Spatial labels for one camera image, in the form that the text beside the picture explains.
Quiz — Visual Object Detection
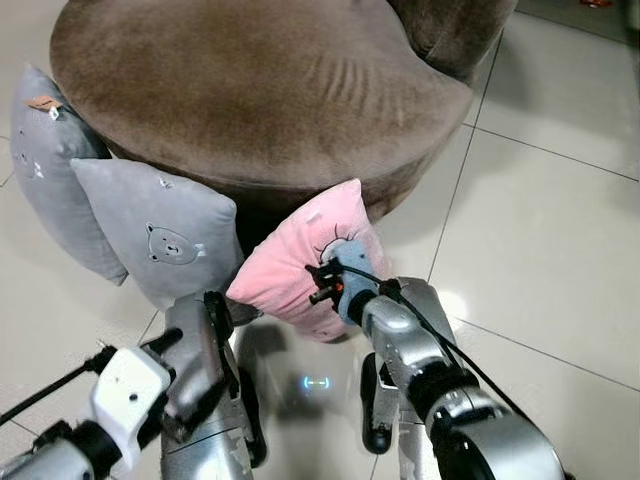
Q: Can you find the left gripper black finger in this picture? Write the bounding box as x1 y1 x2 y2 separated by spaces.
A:
140 328 187 359
170 380 239 443

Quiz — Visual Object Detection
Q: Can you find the pink pillow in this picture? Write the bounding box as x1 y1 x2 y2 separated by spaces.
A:
227 179 394 345

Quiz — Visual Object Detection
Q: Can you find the grey pillow with bear print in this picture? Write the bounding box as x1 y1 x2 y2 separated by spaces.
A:
70 157 247 312

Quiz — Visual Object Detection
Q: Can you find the brown round velvet sofa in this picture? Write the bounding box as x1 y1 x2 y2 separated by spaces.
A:
50 0 519 219

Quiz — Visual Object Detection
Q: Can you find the grey pillow with brown tag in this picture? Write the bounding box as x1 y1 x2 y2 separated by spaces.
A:
10 65 129 287

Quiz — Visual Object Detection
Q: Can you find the black left robot foot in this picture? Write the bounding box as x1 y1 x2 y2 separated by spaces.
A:
238 368 268 469

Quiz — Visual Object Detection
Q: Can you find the black robot foot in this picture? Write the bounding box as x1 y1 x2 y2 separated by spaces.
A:
360 352 397 455
238 368 268 469

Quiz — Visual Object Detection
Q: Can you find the black right robot foot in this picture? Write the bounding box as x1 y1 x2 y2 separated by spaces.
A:
360 352 397 455

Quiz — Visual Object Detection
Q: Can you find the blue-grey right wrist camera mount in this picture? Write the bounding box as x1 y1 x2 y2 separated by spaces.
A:
333 239 382 327

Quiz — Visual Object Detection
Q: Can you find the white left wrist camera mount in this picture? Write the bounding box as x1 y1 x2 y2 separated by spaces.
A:
87 344 174 453

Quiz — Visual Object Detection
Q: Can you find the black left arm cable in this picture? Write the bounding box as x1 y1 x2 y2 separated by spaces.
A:
0 344 120 428

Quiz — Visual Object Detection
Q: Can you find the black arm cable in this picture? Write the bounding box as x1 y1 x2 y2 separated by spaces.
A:
330 258 531 431
0 344 120 428

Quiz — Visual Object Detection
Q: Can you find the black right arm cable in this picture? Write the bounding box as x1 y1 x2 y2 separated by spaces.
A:
330 258 531 431

